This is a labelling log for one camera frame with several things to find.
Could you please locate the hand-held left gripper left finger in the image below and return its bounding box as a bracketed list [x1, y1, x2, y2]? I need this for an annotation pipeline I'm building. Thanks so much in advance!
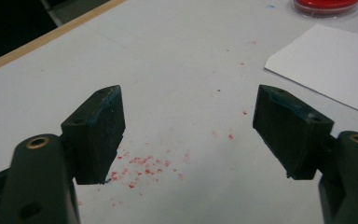
[61, 84, 127, 186]

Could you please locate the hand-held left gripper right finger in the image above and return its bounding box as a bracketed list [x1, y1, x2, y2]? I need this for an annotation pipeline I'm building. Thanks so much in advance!
[252, 84, 336, 181]

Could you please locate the white paper sheet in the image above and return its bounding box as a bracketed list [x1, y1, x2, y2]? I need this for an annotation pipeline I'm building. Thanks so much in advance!
[264, 23, 358, 119]

